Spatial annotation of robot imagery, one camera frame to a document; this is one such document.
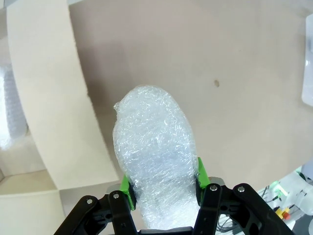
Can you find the red yellow emergency stop button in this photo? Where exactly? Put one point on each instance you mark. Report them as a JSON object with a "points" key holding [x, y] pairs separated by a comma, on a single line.
{"points": [[284, 215]]}

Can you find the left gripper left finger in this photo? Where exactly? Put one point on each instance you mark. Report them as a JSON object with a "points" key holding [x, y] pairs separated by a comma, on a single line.
{"points": [[102, 215]]}

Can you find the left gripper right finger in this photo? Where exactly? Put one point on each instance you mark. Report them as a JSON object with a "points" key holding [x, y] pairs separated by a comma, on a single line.
{"points": [[232, 213]]}

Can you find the brown cardboard box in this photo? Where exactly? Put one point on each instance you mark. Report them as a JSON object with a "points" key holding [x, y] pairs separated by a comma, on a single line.
{"points": [[49, 85]]}

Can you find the bubble-wrapped clock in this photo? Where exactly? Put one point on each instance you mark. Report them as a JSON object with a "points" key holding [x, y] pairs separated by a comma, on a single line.
{"points": [[154, 147], [9, 110]]}

